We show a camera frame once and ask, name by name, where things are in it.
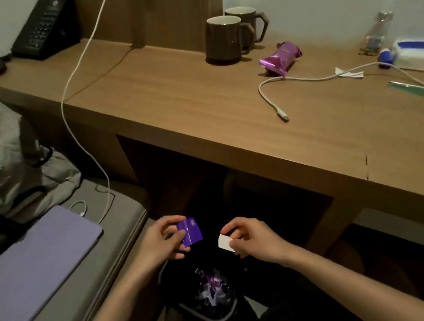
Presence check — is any small glass bottle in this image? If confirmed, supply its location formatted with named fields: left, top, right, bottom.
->
left=353, top=9, right=400, bottom=59

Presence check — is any blue lip balm stick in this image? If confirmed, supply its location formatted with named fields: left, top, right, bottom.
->
left=376, top=46, right=401, bottom=70

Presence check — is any person's right hand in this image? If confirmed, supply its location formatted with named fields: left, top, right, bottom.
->
left=218, top=208, right=300, bottom=275

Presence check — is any wooden wall panel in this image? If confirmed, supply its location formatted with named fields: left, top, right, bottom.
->
left=47, top=0, right=235, bottom=74

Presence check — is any black desk telephone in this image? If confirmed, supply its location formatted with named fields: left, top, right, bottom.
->
left=3, top=0, right=84, bottom=65

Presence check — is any white charging cable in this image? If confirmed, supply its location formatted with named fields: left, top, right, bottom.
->
left=38, top=0, right=144, bottom=229

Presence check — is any person's right forearm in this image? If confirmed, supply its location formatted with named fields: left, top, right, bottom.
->
left=283, top=226, right=424, bottom=321

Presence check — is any black trash bin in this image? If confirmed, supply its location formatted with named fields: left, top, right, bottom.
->
left=155, top=248, right=260, bottom=321

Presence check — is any grey backpack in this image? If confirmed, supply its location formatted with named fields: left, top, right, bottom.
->
left=0, top=88, right=91, bottom=250

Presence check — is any white usb cable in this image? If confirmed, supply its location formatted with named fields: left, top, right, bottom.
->
left=256, top=54, right=424, bottom=126

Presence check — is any person's bare leg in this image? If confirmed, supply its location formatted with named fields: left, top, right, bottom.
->
left=323, top=230, right=419, bottom=307

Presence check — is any purple tablet case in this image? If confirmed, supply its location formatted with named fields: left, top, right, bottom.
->
left=0, top=199, right=117, bottom=321

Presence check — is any person's left hand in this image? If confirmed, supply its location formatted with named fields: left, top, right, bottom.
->
left=135, top=212, right=195, bottom=274

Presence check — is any brown mug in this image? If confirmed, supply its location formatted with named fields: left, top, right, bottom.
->
left=200, top=11, right=260, bottom=67
left=224, top=2, right=273, bottom=48

